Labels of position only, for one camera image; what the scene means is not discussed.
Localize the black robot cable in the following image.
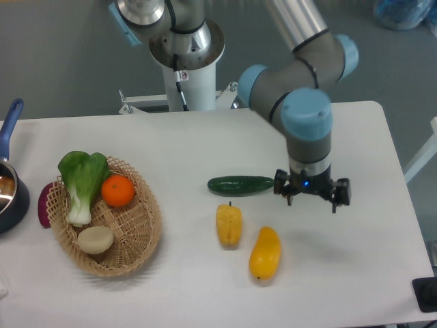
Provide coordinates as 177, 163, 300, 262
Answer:
172, 54, 190, 112

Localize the green cucumber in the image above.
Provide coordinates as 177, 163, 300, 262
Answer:
207, 176, 274, 196

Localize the yellow mango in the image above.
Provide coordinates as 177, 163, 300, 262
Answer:
249, 226, 281, 280

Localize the orange fruit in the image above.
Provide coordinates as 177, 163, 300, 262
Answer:
100, 175, 135, 207

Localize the black device at edge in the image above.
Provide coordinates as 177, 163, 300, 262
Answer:
412, 277, 436, 313

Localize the purple sweet potato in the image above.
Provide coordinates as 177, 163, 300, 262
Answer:
38, 182, 59, 228

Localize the white frame at right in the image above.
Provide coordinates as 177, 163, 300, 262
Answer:
404, 117, 436, 183

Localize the green bok choy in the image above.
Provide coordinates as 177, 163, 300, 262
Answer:
58, 150, 110, 227

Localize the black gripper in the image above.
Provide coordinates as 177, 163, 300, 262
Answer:
273, 160, 351, 213

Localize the yellow bell pepper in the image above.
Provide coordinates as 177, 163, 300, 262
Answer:
216, 202, 242, 248

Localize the blue plastic bag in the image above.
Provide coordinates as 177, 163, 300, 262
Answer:
373, 1, 436, 36

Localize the woven wicker basket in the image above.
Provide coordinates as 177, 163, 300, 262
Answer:
46, 156, 161, 277

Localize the blue handled saucepan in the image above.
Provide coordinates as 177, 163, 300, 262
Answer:
1, 98, 30, 234

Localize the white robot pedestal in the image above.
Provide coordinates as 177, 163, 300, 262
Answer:
119, 18, 240, 114

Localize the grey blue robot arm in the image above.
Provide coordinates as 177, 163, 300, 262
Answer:
109, 1, 359, 208

